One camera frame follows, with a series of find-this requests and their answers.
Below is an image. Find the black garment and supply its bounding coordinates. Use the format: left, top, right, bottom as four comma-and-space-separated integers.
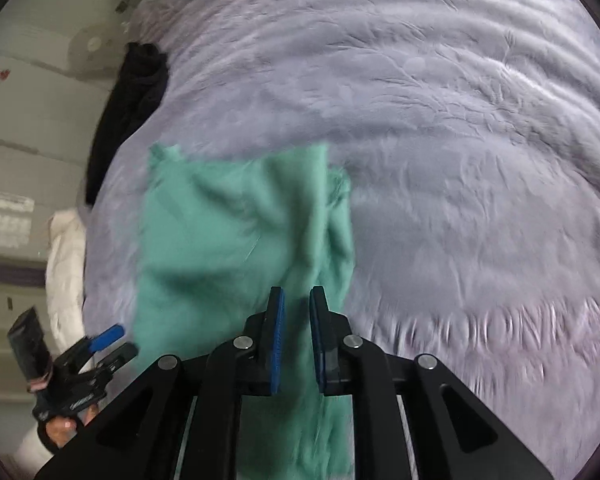
84, 42, 169, 208

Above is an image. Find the white padded garment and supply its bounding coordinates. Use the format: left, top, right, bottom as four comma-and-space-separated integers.
46, 208, 88, 356

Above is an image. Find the white electric fan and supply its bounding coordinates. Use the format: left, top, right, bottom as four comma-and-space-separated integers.
67, 22, 125, 81

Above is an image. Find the green shirt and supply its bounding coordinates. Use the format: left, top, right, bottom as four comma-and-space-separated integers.
132, 142, 355, 480

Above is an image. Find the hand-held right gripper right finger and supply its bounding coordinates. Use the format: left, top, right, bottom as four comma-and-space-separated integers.
308, 286, 556, 480

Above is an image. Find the person's left hand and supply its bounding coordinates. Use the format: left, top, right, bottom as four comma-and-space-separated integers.
42, 402, 101, 453

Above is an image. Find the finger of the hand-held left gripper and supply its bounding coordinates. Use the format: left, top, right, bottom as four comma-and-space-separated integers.
92, 342, 139, 377
80, 324, 126, 357

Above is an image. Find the lavender bed blanket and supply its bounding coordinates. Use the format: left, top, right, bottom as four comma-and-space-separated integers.
82, 0, 600, 480

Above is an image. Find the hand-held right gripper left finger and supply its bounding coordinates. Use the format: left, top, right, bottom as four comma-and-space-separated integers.
32, 286, 287, 480

